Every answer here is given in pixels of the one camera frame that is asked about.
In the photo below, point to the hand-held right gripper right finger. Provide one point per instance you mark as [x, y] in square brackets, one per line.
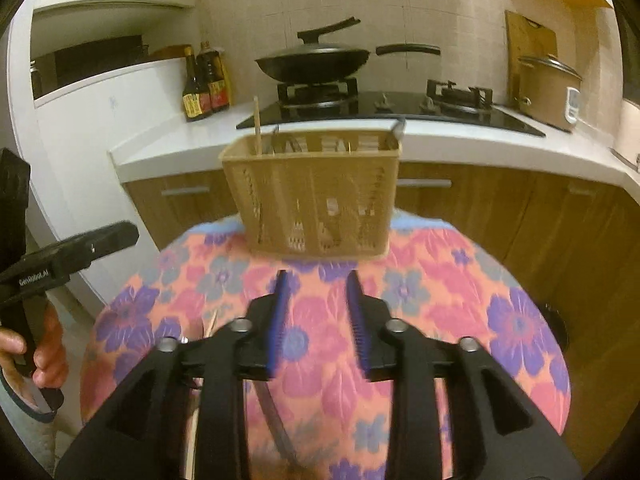
[357, 321]

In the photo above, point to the wooden cutting board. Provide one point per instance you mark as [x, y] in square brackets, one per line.
[525, 35]

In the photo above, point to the tan plastic utensil basket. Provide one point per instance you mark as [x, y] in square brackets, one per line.
[310, 200]

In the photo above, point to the tan rice cooker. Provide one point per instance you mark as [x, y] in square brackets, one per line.
[542, 95]

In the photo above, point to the metal knife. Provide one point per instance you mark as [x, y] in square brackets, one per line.
[275, 420]

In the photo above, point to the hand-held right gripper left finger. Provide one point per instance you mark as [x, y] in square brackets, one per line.
[280, 325]

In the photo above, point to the black wok lid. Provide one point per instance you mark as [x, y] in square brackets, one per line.
[320, 49]

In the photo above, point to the black wok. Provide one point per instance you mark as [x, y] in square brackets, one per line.
[310, 67]

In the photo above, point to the dark soy sauce bottle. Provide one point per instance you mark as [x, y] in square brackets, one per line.
[217, 85]
[194, 90]

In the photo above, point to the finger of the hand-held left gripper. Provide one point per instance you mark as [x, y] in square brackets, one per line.
[12, 200]
[95, 245]

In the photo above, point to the white wall shelf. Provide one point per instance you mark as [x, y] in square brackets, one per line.
[115, 20]

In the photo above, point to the floral cloth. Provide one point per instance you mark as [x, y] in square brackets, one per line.
[450, 310]

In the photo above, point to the black gas stove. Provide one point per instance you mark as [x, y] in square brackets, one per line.
[400, 117]

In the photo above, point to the person's left hand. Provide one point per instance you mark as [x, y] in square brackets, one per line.
[52, 355]

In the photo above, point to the wooden base cabinet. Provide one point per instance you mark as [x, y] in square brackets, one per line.
[500, 220]

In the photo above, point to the wooden chopstick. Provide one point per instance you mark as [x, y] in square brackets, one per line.
[257, 125]

